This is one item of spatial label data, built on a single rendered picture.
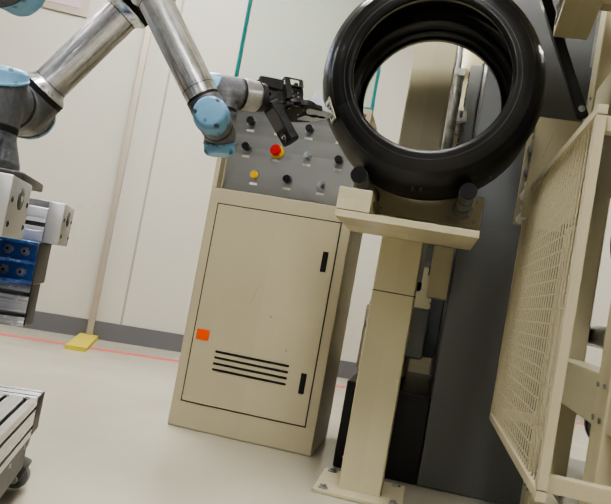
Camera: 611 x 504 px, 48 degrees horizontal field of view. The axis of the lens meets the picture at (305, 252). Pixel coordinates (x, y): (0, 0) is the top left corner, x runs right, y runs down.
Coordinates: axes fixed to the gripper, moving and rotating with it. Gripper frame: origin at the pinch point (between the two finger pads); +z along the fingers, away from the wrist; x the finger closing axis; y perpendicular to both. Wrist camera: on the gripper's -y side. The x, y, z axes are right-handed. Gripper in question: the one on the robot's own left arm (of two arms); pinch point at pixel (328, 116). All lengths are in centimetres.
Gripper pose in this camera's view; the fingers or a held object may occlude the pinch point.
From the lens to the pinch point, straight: 182.0
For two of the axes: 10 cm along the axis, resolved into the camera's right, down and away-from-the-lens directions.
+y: -1.1, -9.5, 2.8
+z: 8.6, 0.5, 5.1
